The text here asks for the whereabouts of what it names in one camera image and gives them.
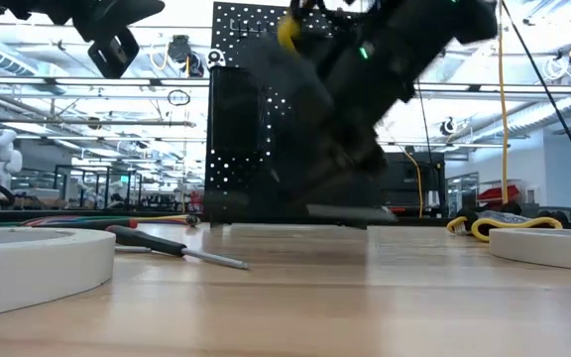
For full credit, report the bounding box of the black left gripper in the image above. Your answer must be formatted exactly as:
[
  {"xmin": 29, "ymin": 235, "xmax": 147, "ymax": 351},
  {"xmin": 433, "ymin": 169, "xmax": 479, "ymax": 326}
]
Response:
[{"xmin": 69, "ymin": 0, "xmax": 167, "ymax": 79}]

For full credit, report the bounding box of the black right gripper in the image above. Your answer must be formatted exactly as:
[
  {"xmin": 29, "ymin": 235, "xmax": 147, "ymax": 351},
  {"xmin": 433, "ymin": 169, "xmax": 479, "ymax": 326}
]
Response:
[{"xmin": 248, "ymin": 44, "xmax": 391, "ymax": 209}]

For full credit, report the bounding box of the black perforated pegboard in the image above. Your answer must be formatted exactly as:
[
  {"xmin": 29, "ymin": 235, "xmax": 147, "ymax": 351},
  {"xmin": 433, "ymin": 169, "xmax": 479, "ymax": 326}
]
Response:
[{"xmin": 201, "ymin": 1, "xmax": 384, "ymax": 230}]

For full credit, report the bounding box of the black pegboard bin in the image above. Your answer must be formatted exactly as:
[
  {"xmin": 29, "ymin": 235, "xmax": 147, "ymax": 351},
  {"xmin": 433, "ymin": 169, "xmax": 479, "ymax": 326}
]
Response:
[{"xmin": 207, "ymin": 65, "xmax": 270, "ymax": 161}]

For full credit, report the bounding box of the black cabinet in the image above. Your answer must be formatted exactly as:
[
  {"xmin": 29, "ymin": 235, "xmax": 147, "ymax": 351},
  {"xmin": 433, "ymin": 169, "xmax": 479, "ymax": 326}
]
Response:
[{"xmin": 379, "ymin": 152, "xmax": 446, "ymax": 220}]

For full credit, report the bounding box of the silver screwdriver rack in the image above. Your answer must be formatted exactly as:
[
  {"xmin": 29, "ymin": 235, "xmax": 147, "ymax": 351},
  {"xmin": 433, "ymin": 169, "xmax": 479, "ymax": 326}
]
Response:
[{"xmin": 228, "ymin": 17, "xmax": 280, "ymax": 37}]

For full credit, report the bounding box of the red storage bin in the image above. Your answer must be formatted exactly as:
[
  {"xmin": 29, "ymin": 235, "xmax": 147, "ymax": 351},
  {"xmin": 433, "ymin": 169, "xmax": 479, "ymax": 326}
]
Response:
[{"xmin": 477, "ymin": 183, "xmax": 520, "ymax": 203}]

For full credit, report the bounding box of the black slanted rig pole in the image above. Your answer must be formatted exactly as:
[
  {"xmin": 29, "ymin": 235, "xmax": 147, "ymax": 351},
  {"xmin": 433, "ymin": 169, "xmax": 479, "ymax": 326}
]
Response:
[{"xmin": 500, "ymin": 0, "xmax": 571, "ymax": 205}]

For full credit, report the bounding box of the white masking tape roll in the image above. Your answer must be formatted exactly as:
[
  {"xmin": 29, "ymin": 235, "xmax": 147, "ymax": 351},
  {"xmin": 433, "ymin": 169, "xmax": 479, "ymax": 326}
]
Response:
[
  {"xmin": 488, "ymin": 227, "xmax": 571, "ymax": 274},
  {"xmin": 0, "ymin": 226, "xmax": 118, "ymax": 320}
]

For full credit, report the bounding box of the curved yellow cable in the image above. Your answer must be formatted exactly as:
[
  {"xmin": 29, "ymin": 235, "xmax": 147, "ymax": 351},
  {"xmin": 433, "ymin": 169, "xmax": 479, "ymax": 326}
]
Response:
[{"xmin": 402, "ymin": 150, "xmax": 425, "ymax": 220}]

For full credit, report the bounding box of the short yellow cable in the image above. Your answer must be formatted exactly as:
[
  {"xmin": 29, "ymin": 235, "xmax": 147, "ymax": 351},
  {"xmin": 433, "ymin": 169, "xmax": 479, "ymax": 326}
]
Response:
[{"xmin": 276, "ymin": 13, "xmax": 300, "ymax": 57}]

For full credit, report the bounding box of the multicoloured cable bundle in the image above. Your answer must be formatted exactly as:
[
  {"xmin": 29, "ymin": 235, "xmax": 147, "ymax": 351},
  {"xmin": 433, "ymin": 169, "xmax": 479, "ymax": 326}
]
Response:
[{"xmin": 0, "ymin": 212, "xmax": 202, "ymax": 229}]

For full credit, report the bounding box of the long yellow cable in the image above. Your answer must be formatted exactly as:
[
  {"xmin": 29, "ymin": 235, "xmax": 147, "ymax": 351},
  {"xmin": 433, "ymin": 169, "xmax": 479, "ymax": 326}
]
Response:
[{"xmin": 497, "ymin": 0, "xmax": 511, "ymax": 205}]

